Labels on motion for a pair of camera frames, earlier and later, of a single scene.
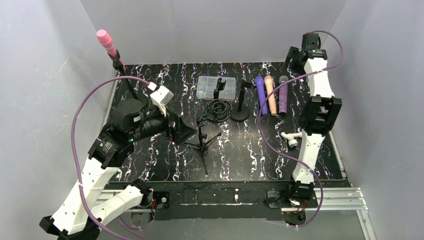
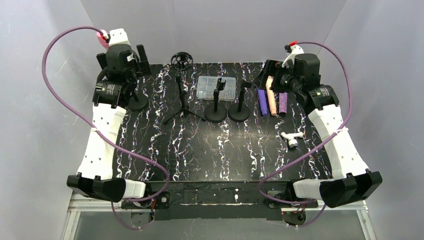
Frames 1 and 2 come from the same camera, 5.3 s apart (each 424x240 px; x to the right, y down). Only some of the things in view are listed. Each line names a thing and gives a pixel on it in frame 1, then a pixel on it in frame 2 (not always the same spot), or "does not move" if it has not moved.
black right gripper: (294, 55) → (276, 76)
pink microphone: (106, 41) does not move
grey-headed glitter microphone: (283, 93) does not move
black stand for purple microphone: (241, 113) does not move
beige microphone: (270, 89) does not move
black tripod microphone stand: (201, 122) → (182, 61)
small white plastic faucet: (292, 141) does not move
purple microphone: (260, 87) does not move
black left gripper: (171, 126) → (124, 69)
